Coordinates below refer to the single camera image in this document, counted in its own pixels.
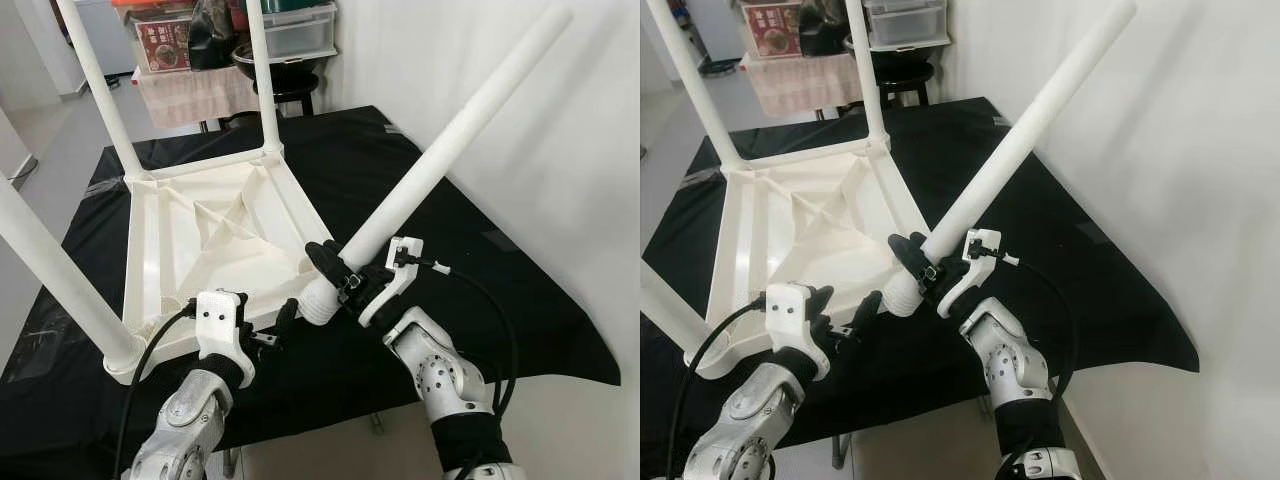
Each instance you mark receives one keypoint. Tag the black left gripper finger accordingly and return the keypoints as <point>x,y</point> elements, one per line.
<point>287,322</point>
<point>243,306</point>
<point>823,302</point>
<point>868,314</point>

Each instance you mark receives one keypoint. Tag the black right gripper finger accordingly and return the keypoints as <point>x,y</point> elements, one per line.
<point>328,266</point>
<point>912,258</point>

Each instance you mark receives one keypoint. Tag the white plastic children table top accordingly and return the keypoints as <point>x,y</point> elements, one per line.
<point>810,255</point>
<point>220,260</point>

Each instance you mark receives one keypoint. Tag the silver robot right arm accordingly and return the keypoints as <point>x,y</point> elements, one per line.
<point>445,375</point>
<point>1020,365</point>

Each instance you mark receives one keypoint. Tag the black tablecloth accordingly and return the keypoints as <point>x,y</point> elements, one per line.
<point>1010,330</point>
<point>420,340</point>

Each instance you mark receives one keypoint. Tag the clear plastic bag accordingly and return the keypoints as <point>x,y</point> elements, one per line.
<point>703,179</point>
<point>30,355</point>
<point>107,188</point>

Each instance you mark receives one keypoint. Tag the black round stool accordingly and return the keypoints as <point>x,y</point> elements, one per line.
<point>905,72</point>
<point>295,80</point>

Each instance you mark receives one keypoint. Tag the beige lace covered bench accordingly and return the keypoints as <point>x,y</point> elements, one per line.
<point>800,85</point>
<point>195,95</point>

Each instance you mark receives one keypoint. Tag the black plastic bag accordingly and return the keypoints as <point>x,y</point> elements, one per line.
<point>825,28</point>
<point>213,35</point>

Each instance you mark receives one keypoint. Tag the red printed cardboard box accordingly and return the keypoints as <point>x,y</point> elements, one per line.
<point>163,45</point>
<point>772,28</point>

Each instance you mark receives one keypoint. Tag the orange lid plastic bin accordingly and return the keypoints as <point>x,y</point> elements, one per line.
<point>150,5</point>

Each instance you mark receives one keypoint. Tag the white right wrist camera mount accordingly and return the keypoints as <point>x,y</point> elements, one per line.
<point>400,275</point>
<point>978,268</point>

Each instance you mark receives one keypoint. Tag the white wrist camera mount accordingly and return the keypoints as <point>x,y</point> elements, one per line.
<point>792,325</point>
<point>220,335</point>
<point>978,268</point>
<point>400,275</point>

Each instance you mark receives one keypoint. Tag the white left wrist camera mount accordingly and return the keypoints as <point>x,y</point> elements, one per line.
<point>792,325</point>
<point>220,335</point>

